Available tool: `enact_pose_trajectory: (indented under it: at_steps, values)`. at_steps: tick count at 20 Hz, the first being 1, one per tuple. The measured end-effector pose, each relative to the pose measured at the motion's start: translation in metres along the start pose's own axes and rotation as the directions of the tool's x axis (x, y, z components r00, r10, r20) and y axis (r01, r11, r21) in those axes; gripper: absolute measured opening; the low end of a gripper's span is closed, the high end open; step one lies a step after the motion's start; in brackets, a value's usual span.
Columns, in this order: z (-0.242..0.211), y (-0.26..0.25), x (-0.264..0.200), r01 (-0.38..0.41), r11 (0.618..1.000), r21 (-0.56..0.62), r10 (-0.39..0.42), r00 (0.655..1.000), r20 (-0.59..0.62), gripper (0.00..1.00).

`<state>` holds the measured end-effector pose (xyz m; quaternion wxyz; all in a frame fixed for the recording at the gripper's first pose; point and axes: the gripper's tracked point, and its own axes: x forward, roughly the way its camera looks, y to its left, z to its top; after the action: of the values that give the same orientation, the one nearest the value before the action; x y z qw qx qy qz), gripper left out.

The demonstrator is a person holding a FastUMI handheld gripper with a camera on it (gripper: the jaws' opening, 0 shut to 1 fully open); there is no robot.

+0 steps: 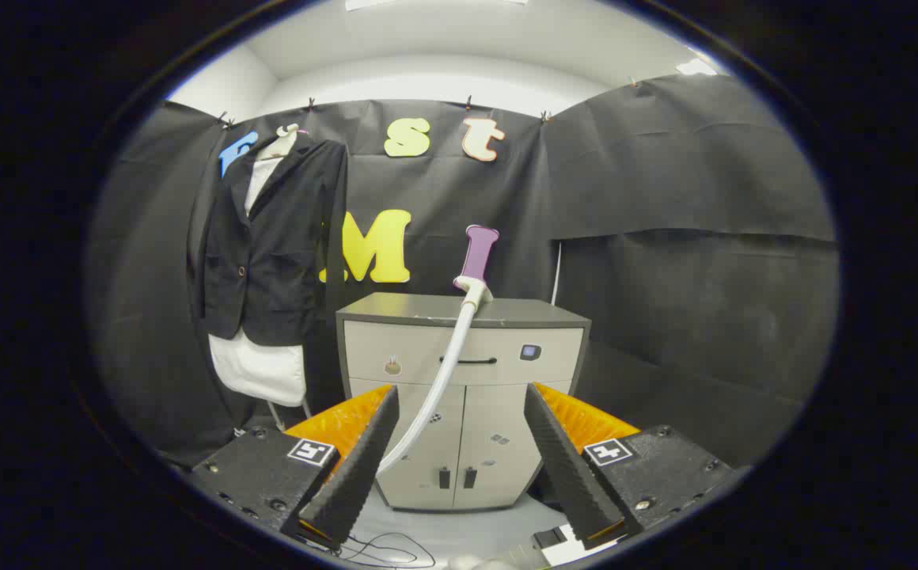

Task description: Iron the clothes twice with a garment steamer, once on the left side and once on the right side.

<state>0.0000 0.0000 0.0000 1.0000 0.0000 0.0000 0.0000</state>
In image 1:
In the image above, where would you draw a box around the grey cabinet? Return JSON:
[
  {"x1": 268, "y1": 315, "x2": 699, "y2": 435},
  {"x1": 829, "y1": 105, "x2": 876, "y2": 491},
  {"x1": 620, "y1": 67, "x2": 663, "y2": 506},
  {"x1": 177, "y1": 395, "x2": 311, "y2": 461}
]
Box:
[{"x1": 336, "y1": 292, "x2": 591, "y2": 511}]

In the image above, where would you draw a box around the white purple garment steamer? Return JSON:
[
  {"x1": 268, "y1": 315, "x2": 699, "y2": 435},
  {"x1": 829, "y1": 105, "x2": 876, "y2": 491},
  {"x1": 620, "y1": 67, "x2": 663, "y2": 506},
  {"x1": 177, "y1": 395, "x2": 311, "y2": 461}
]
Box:
[{"x1": 376, "y1": 225, "x2": 501, "y2": 476}]

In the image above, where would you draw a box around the black backdrop cloth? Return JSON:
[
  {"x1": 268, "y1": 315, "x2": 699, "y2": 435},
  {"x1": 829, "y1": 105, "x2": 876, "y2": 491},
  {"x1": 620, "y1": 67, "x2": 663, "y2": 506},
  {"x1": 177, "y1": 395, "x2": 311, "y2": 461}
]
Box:
[{"x1": 87, "y1": 75, "x2": 840, "y2": 469}]

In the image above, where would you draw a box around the white hanger stand leg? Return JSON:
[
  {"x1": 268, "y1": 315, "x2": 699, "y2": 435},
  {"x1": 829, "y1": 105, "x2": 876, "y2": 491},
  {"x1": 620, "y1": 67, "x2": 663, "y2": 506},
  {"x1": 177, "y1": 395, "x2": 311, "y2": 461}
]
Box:
[{"x1": 267, "y1": 400, "x2": 312, "y2": 432}]

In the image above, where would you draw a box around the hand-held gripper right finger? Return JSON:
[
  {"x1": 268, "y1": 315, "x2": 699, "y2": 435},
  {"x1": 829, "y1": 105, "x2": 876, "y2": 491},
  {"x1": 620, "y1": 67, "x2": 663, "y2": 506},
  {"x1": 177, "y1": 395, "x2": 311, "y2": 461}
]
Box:
[{"x1": 524, "y1": 382, "x2": 734, "y2": 551}]

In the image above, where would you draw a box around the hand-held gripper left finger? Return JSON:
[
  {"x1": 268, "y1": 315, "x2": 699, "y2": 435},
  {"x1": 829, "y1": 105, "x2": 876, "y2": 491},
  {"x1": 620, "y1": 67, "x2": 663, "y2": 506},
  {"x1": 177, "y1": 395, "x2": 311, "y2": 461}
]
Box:
[{"x1": 190, "y1": 384, "x2": 401, "y2": 551}]

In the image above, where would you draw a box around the black floor cable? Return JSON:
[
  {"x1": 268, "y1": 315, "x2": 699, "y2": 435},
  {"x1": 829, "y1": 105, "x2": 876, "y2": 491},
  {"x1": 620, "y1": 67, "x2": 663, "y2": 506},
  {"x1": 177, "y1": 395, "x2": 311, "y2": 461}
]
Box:
[{"x1": 340, "y1": 532, "x2": 436, "y2": 569}]

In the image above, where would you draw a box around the row of backdrop clips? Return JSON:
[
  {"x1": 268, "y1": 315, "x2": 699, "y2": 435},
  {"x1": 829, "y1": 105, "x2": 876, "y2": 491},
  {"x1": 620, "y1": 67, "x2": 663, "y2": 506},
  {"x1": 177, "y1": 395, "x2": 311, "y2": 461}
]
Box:
[{"x1": 216, "y1": 75, "x2": 640, "y2": 130}]

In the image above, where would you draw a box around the black jacket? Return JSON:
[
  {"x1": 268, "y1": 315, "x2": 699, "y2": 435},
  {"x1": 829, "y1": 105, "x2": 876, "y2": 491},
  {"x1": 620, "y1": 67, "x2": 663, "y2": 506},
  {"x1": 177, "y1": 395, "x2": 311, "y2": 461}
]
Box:
[{"x1": 188, "y1": 135, "x2": 349, "y2": 347}]

